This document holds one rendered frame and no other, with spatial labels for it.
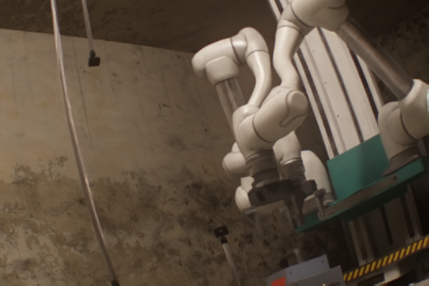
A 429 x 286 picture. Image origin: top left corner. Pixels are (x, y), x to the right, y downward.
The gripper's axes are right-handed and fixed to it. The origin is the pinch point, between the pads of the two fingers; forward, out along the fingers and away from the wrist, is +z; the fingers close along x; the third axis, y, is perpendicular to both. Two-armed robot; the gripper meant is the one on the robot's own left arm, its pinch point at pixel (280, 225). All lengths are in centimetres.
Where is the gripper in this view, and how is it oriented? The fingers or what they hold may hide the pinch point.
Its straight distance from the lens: 183.2
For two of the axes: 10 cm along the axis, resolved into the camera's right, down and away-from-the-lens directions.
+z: 2.8, 9.1, -3.1
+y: 1.9, -3.7, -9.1
